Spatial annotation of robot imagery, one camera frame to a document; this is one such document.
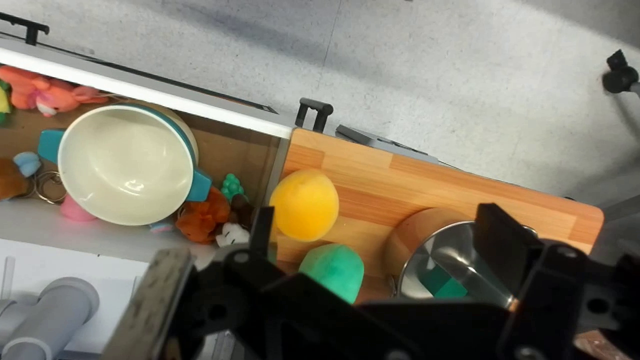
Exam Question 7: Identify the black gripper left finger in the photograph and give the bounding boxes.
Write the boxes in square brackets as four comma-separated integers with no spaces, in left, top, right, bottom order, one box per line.
[106,205,362,360]

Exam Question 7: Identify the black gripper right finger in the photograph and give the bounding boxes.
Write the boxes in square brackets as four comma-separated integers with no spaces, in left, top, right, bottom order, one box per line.
[471,202,640,360]

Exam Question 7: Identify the yellow plush ball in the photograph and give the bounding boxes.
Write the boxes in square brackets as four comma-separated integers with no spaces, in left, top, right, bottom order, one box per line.
[268,166,342,243]

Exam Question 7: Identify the small white toy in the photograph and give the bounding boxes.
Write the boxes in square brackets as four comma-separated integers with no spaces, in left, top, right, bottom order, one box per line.
[213,219,251,249]

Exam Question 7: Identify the stainless steel pot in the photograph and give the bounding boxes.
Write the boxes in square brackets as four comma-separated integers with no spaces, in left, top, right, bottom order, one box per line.
[381,205,528,316]

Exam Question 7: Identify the small green toy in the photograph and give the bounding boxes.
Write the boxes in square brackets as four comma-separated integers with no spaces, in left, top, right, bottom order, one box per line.
[218,172,251,205]

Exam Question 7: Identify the green plush with yellow stem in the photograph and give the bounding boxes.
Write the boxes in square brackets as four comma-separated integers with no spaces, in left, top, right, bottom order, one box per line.
[296,242,367,305]

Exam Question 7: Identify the small green block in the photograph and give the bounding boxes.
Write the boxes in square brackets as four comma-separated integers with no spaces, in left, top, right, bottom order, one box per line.
[420,262,471,301]

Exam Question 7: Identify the grey toy faucet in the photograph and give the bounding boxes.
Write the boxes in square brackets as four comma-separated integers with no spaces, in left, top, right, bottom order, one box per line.
[0,276,102,360]

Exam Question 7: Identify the small pink toy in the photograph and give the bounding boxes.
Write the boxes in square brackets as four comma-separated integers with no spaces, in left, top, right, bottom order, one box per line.
[57,194,98,226]

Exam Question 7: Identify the toy kitchen with wooden counter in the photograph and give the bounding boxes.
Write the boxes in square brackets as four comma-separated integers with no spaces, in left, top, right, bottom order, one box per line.
[0,27,606,360]

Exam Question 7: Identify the black stand foot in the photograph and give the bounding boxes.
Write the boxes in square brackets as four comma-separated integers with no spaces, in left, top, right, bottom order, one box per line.
[599,48,640,95]

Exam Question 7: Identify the small light blue toy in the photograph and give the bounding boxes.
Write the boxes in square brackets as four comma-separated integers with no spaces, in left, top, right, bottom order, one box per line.
[10,150,44,179]

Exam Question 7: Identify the brown plush toy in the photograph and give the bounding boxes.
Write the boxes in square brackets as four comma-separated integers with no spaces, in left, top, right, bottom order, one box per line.
[0,155,32,202]

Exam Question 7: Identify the pink and orange plush toy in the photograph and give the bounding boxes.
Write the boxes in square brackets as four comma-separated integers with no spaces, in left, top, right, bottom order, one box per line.
[0,64,112,119]

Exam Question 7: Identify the cream bowl with teal handles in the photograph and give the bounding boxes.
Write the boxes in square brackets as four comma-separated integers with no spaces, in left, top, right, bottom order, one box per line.
[36,101,213,227]

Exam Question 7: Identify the metal ring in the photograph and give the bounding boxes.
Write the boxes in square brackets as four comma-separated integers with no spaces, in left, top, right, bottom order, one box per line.
[32,168,68,207]

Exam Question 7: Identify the black cabinet door handle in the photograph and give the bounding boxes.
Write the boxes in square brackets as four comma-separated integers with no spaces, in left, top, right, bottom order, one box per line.
[293,95,336,134]

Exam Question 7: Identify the black drawer handle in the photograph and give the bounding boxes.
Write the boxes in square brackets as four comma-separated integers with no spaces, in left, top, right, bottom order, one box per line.
[0,10,51,48]

